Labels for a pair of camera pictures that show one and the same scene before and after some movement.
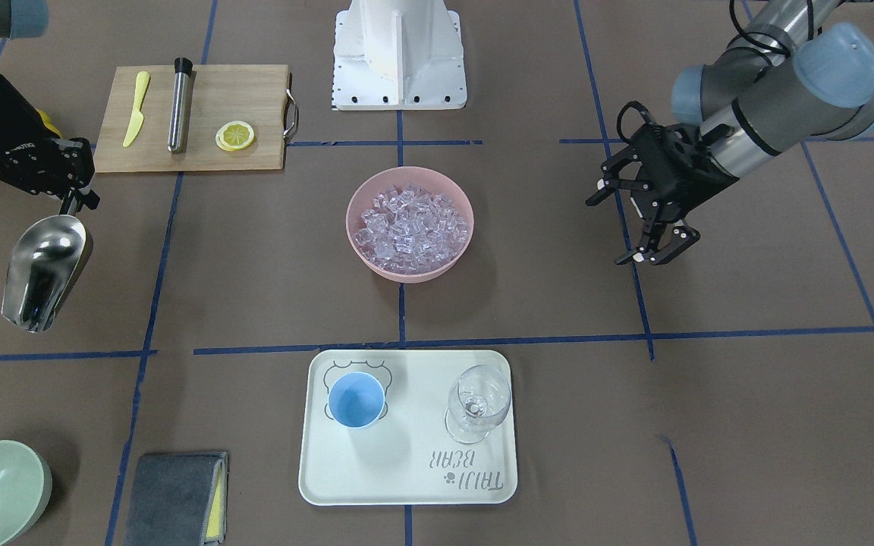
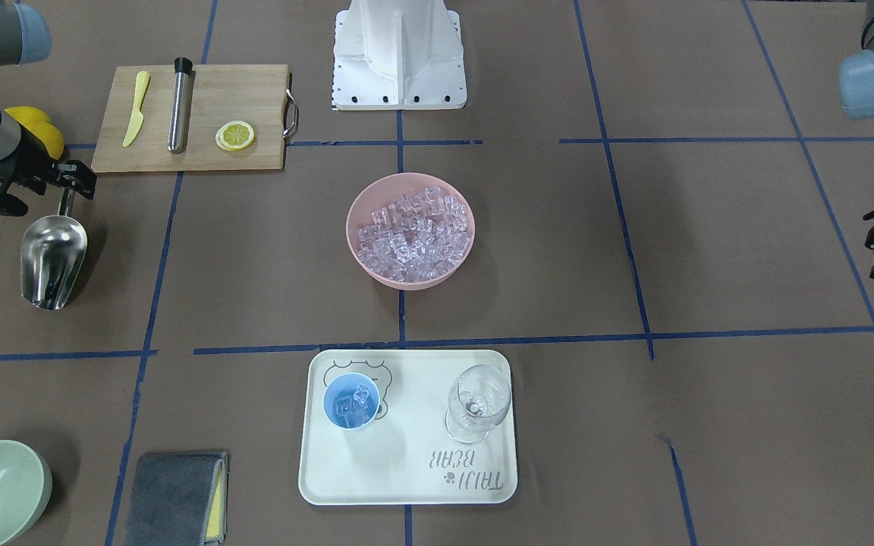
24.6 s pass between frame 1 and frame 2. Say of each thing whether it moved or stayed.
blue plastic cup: stayed
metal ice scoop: moved
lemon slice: stayed
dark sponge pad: stayed
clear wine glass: stayed
